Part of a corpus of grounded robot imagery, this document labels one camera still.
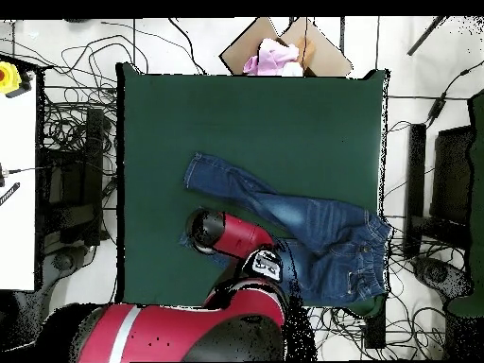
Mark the blue denim jeans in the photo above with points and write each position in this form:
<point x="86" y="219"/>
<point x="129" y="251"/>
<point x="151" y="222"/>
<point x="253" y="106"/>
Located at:
<point x="321" y="227"/>

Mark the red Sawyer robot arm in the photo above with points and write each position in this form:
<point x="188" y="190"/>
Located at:
<point x="170" y="332"/>

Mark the dark green table cloth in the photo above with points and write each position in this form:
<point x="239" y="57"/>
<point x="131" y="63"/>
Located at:
<point x="227" y="113"/>

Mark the pink cloth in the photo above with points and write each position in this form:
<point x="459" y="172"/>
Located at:
<point x="272" y="56"/>

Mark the brown cardboard box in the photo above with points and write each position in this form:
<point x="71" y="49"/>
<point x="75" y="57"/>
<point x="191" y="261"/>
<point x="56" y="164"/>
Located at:
<point x="242" y="49"/>

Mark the black equipment rack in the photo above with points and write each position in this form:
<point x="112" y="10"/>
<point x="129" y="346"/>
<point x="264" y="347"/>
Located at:
<point x="94" y="151"/>

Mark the black stand beside table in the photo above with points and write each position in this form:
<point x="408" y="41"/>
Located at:
<point x="374" y="332"/>

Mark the white table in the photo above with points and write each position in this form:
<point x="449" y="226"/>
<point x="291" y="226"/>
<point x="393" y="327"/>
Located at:
<point x="17" y="227"/>

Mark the black rod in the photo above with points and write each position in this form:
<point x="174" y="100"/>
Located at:
<point x="423" y="37"/>

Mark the yellow emergency stop button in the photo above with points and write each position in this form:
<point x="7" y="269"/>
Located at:
<point x="9" y="77"/>

